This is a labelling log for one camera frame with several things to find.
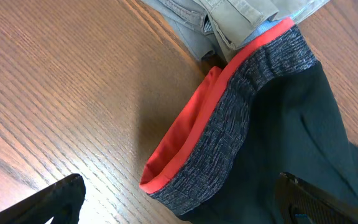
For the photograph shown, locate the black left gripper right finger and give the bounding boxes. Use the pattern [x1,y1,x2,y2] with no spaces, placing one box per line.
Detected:
[275,172,358,224]

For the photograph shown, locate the black leggings red waistband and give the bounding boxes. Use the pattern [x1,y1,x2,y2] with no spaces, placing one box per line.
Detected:
[140,18,358,223]

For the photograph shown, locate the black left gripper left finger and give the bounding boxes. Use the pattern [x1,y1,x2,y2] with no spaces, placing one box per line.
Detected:
[0,174,86,224]

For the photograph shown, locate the folded khaki pants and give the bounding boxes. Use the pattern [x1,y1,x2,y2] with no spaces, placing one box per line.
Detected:
[142,0,328,61]

